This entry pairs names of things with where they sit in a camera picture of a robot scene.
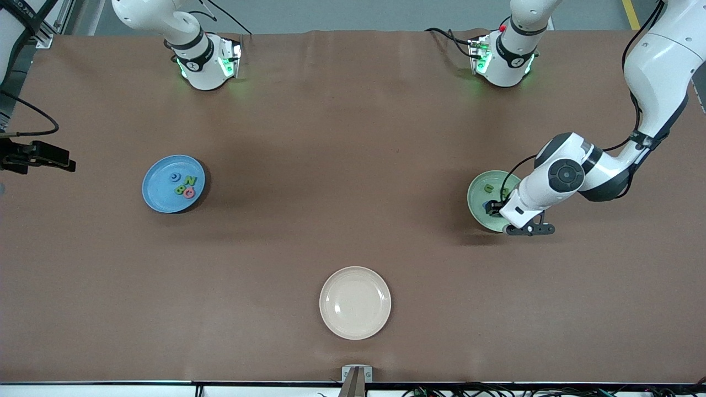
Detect green plate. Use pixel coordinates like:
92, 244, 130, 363
467, 170, 523, 233

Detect blue plate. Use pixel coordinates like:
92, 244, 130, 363
142, 154, 206, 214

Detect cream plate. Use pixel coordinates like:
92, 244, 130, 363
319, 266, 392, 341

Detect brown table cover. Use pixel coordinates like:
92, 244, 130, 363
0, 28, 706, 385

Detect yellow floor tape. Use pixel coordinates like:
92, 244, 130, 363
622, 0, 641, 31

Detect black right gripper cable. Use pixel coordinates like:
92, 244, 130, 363
0, 91, 59, 136

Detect aluminium frame post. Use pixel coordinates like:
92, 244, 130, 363
33, 0, 75, 49

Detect black cable bundle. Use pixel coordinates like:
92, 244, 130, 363
403, 383, 706, 397

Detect black base power cable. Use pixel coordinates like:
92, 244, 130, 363
425, 28, 476, 58

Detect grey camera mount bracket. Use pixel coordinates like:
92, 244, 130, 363
341, 365, 373, 397

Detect white table edge rail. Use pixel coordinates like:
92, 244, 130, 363
0, 383, 706, 397

